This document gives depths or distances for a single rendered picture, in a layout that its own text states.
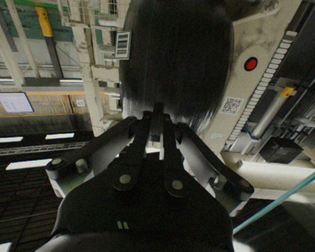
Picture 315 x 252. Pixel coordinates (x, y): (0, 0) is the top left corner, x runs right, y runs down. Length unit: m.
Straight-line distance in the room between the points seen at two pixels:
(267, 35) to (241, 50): 0.08
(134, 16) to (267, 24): 0.40
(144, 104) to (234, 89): 0.37
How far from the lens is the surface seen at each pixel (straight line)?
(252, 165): 1.07
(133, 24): 0.35
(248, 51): 0.55
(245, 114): 0.66
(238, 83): 0.56
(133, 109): 0.33
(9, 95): 4.62
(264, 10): 0.44
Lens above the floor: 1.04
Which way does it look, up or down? 34 degrees up
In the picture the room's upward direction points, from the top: 172 degrees counter-clockwise
